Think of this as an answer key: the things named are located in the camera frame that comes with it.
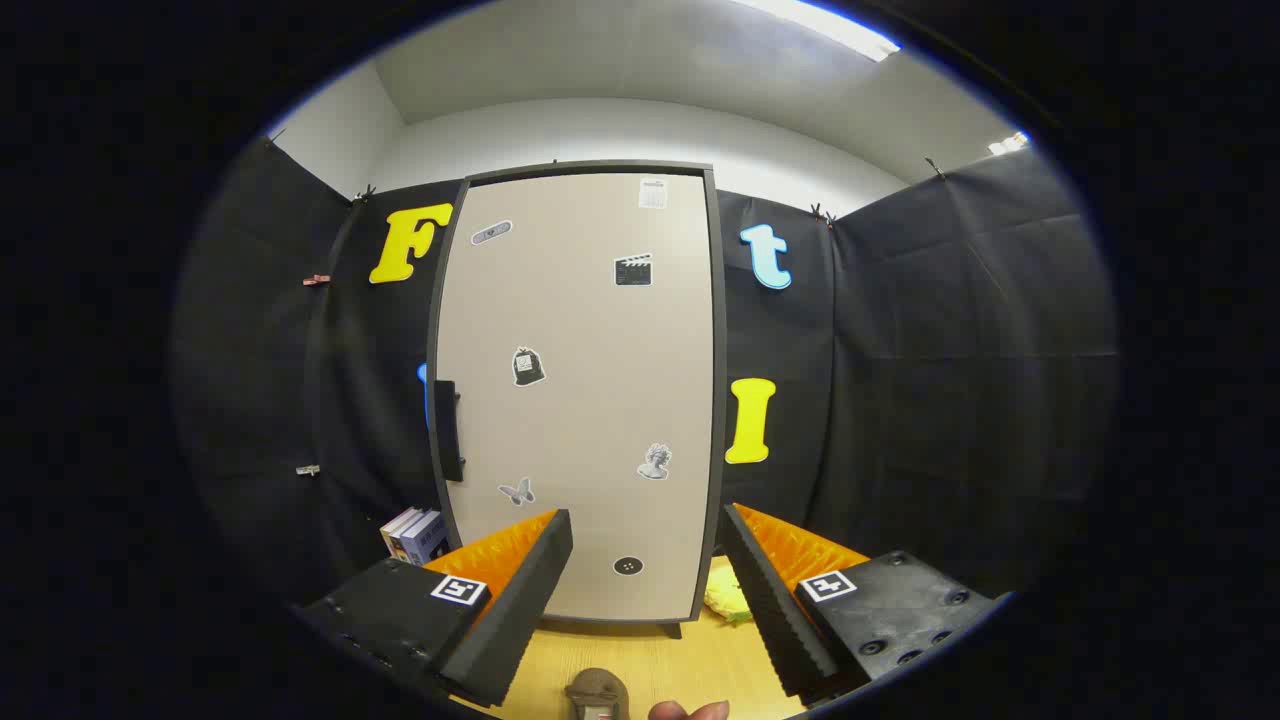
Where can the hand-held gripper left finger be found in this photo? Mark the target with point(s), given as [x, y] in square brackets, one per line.
[520, 610]

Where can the small ceiling light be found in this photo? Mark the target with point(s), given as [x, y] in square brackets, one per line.
[1008, 144]

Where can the yellow plush toy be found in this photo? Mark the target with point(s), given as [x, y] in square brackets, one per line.
[725, 598]

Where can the black backdrop cloth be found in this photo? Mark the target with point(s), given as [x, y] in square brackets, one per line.
[950, 350]

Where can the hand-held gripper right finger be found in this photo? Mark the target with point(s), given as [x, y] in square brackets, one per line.
[775, 610]

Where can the long ceiling light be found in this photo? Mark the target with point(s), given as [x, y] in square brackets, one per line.
[830, 25]

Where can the brown fuzzy shoe with bow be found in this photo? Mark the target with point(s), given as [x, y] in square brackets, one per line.
[596, 688]

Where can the blue book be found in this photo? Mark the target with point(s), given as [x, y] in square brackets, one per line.
[428, 538]

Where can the white book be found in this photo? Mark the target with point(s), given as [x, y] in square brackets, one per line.
[395, 530]

